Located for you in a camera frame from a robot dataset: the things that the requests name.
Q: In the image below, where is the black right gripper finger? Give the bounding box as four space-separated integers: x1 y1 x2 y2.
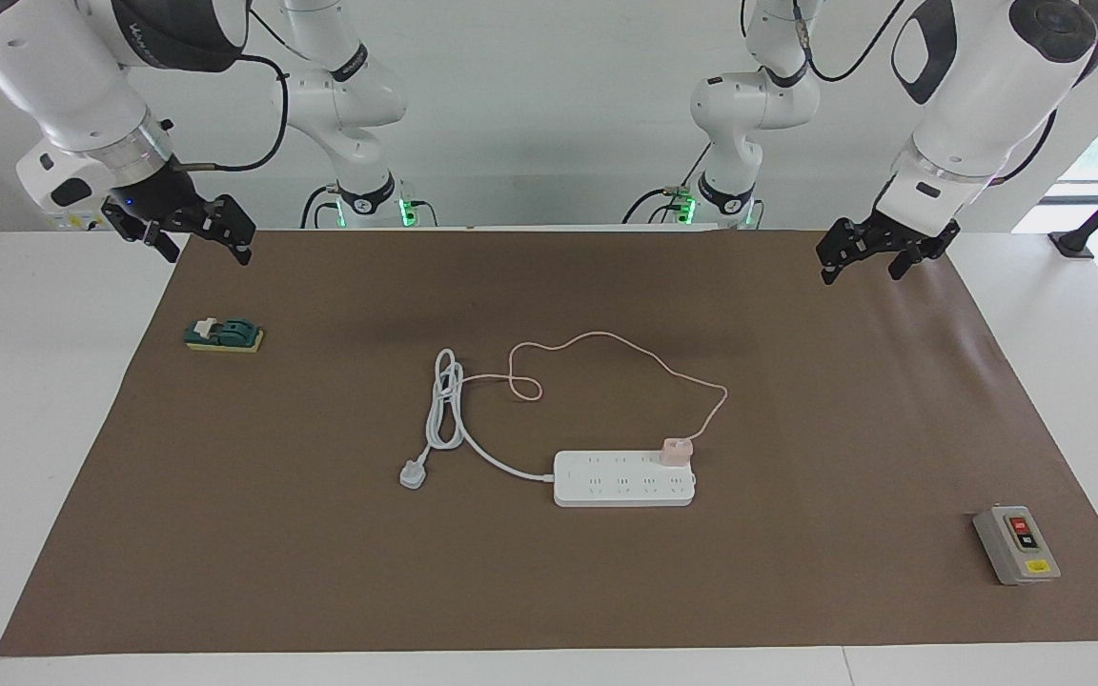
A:
203 192 257 267
100 198 182 264

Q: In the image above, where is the pink charger cable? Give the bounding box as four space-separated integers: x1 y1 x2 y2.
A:
461 331 730 449

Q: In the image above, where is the white power strip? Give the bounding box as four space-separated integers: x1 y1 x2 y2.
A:
553 450 698 508

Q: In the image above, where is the brown table mat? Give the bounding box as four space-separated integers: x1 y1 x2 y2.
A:
0 227 1098 658

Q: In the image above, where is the black base cable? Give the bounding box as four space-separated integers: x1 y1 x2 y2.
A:
620 143 714 226
299 183 342 230

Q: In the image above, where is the green knife switch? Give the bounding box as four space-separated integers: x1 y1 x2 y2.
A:
184 317 265 354

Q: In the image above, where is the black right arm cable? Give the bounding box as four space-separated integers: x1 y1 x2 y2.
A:
173 52 293 174

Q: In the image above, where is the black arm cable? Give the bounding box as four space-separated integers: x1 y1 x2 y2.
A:
792 0 912 85
173 52 293 174

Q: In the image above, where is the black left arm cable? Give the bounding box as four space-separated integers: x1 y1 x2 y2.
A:
792 0 912 85

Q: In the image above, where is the white power cord with plug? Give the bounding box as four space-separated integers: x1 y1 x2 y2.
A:
399 348 558 491

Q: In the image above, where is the grey on-off switch box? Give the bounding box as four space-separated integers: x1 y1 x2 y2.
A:
973 504 1062 586

